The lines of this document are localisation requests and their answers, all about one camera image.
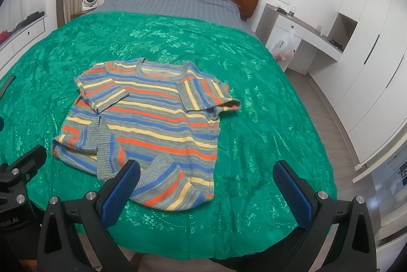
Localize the white desk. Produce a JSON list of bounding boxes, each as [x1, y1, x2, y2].
[[255, 4, 342, 75]]

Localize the striped knit sweater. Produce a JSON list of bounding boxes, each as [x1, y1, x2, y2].
[[52, 58, 241, 211]]

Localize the white drawer cabinet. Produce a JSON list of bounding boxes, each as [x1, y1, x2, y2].
[[0, 15, 47, 77]]

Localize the black items on cabinet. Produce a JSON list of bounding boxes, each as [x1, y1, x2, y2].
[[13, 11, 45, 32]]

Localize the red cloth on cabinet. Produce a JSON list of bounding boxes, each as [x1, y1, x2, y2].
[[0, 31, 12, 44]]

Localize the white plastic bag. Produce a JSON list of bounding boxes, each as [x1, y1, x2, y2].
[[271, 25, 300, 62]]

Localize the grey striped bed sheet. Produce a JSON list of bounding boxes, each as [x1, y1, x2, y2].
[[92, 0, 255, 36]]

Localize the small bottle on desk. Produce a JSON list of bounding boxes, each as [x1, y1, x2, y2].
[[288, 5, 297, 17]]

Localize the white wardrobe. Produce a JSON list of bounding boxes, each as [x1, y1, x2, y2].
[[309, 0, 406, 165]]

